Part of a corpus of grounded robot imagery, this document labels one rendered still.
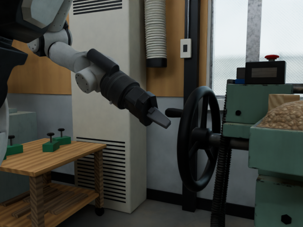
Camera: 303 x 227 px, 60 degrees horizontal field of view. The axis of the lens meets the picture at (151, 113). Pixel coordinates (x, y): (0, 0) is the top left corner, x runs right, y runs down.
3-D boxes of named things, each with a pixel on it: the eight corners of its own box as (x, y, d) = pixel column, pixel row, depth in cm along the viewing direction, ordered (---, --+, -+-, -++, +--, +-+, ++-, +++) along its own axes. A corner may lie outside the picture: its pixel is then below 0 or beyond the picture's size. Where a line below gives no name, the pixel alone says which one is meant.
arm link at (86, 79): (102, 110, 72) (75, 89, 77) (129, 92, 78) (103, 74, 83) (101, 79, 64) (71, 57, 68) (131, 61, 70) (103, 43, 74)
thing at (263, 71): (242, 83, 71) (243, 63, 71) (287, 83, 66) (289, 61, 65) (230, 83, 60) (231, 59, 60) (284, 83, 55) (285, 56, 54)
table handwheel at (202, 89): (193, 205, 77) (215, 124, 91) (267, 223, 67) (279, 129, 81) (158, 159, 56) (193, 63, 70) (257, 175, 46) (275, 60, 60)
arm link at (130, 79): (140, 135, 72) (111, 111, 77) (163, 111, 75) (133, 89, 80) (133, 114, 61) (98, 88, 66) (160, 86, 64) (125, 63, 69)
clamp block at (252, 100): (238, 115, 74) (240, 83, 73) (292, 119, 67) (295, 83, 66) (224, 122, 61) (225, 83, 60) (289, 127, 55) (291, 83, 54)
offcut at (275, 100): (282, 114, 52) (283, 93, 52) (298, 117, 48) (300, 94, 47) (267, 115, 51) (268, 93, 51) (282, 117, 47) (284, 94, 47)
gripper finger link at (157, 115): (164, 129, 65) (146, 115, 68) (172, 120, 66) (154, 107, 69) (164, 127, 64) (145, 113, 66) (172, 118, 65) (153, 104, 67)
